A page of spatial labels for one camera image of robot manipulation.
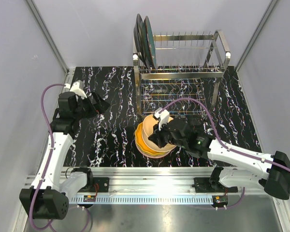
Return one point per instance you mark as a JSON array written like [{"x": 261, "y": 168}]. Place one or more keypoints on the steel wire dish rack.
[{"x": 187, "y": 66}]

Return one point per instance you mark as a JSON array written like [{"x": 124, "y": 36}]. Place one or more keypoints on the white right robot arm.
[{"x": 250, "y": 169}]

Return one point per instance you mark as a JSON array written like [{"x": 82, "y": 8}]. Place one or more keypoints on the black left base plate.
[{"x": 99, "y": 183}]

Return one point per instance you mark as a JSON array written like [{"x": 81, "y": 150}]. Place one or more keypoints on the dark striped rim plate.
[{"x": 138, "y": 40}]

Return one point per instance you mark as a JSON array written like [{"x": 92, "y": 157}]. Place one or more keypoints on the aluminium front rail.
[{"x": 172, "y": 180}]

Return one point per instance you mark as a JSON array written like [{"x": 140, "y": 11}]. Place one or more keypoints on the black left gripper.
[{"x": 101, "y": 106}]

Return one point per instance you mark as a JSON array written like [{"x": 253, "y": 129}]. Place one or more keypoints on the slotted cable duct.
[{"x": 143, "y": 199}]

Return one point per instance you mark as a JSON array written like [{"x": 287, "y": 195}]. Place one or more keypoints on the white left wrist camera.
[{"x": 76, "y": 87}]

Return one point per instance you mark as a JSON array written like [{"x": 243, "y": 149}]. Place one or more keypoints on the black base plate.
[
  {"x": 207, "y": 185},
  {"x": 99, "y": 183}
]

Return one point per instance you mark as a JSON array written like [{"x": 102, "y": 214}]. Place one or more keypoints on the blue glazed plate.
[{"x": 148, "y": 44}]

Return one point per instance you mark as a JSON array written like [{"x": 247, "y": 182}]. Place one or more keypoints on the pink bottom plate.
[{"x": 157, "y": 155}]

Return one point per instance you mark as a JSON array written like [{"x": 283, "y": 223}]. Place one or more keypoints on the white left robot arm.
[{"x": 47, "y": 197}]

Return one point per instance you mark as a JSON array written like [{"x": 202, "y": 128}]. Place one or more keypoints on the yellow plate with drawing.
[{"x": 148, "y": 124}]

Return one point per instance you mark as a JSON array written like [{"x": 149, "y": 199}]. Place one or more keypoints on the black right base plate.
[{"x": 207, "y": 185}]

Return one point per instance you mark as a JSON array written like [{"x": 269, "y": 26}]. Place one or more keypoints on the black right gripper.
[{"x": 157, "y": 138}]

